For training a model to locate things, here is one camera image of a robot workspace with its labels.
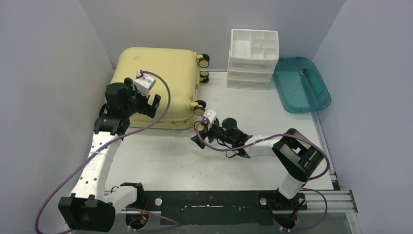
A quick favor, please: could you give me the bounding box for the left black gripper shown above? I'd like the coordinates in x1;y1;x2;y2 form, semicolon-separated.
122;79;160;118

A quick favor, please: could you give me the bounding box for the yellow hard-shell suitcase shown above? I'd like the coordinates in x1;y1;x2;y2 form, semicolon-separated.
111;47;210;130

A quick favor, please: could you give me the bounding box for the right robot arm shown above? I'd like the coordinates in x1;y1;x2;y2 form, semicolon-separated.
191;118;326;209

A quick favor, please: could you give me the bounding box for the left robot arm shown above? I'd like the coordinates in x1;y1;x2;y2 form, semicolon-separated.
58;74;161;232

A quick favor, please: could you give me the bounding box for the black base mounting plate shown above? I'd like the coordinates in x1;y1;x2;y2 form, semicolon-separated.
129;190;307;227

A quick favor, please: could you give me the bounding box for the white plastic drawer organizer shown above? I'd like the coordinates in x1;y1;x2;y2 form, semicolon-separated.
226;29;280;90

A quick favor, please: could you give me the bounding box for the teal transparent plastic tray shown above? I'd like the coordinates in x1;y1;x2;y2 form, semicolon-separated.
273;57;331;114

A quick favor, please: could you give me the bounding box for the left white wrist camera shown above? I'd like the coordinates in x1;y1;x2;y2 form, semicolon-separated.
133;70;156;98

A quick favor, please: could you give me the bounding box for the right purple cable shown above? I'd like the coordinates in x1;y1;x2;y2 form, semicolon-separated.
194;118;331;233

